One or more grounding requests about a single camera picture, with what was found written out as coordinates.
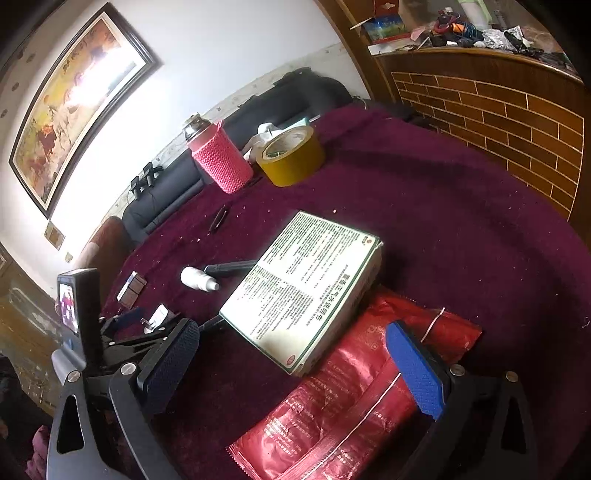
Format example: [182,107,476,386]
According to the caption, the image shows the black marker pen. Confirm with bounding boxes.
[204,260,258,278]

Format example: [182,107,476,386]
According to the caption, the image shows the wooden brick-pattern cabinet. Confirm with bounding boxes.
[369,44,591,222]

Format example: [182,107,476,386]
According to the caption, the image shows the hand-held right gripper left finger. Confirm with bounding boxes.
[46,318,200,480]

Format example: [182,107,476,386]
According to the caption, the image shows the small gold wall plaque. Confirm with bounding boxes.
[44,220,66,250]

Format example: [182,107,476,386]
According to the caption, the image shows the black marker with gold end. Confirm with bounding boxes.
[198,314,228,334]

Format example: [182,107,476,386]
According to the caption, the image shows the black leather sofa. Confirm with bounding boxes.
[121,67,354,241]

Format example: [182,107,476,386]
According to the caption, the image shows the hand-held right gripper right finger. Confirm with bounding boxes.
[385,322,539,480]

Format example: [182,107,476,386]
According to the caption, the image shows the red foil packet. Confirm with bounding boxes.
[227,288,483,480]

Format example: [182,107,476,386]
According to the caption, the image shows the wooden glass-door cabinet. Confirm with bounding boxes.
[0,244,70,411]

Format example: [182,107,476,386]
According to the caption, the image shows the flask with pink knitted sleeve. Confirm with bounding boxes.
[183,113,254,195]

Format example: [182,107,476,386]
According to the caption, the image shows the white plug charger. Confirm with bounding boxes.
[142,304,180,334]

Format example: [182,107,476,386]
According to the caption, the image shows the yellow tape roll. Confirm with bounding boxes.
[255,126,326,188]

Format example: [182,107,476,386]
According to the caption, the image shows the reddish-brown armchair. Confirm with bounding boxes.
[74,216,134,296]

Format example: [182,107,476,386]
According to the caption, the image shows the wooden door frame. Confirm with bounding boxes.
[316,0,398,104]

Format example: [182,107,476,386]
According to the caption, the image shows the white printed medicine box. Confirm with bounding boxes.
[218,211,384,376]

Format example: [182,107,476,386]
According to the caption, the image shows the small white bottle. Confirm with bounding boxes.
[180,266,221,292]

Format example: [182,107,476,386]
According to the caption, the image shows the black cable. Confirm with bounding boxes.
[134,185,158,223]

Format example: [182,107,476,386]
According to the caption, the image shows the maroon cloth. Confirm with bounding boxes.
[99,102,591,480]

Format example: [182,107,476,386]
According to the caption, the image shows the white plush toy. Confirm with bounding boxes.
[242,122,289,164]

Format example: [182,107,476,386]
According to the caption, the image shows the pile of assorted clutter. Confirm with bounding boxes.
[413,0,578,63]

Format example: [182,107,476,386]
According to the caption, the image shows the colourful printed box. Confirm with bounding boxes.
[362,14,411,44]

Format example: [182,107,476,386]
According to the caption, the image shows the small black clip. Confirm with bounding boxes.
[209,204,230,232]

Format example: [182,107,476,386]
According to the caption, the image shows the framed painting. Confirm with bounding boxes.
[8,2,163,219]

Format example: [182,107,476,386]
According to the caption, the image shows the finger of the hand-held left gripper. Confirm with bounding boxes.
[104,318,185,358]
[99,307,143,334]

